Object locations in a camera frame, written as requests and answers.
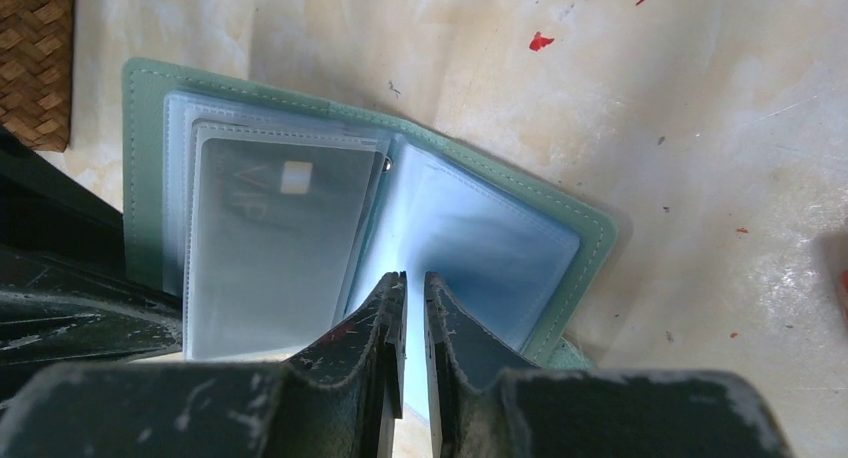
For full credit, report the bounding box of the brown woven divided basket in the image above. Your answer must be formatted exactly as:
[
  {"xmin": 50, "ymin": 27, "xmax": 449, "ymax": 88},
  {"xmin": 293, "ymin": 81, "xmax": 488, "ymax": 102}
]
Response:
[{"xmin": 1, "ymin": 0, "xmax": 75, "ymax": 153}]

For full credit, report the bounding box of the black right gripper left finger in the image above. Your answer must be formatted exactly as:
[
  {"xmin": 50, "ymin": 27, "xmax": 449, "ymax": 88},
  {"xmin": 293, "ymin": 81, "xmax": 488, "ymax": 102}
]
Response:
[{"xmin": 1, "ymin": 272, "xmax": 407, "ymax": 457}]

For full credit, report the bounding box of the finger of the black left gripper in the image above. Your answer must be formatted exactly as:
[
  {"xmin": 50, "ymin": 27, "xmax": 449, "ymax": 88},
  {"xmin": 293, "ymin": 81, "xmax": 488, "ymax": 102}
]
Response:
[{"xmin": 1, "ymin": 246, "xmax": 183, "ymax": 402}]

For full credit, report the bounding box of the green leather card holder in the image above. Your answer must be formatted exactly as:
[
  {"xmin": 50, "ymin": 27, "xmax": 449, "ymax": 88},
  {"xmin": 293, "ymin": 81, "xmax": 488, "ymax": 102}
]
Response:
[{"xmin": 121, "ymin": 57, "xmax": 619, "ymax": 371}]

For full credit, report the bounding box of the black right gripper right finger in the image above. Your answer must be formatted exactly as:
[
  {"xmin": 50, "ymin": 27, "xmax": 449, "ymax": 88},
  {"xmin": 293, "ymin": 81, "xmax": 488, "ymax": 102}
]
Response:
[{"xmin": 424, "ymin": 272, "xmax": 792, "ymax": 457}]

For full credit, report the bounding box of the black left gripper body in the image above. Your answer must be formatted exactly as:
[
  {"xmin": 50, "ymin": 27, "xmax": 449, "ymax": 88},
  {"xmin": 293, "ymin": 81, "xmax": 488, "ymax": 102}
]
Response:
[{"xmin": 1, "ymin": 129, "xmax": 126, "ymax": 277}]

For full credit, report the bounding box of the silver credit card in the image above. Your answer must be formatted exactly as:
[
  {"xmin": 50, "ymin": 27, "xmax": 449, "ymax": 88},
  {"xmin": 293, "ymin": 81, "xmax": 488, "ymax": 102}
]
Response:
[{"xmin": 186, "ymin": 136, "xmax": 383, "ymax": 360}]

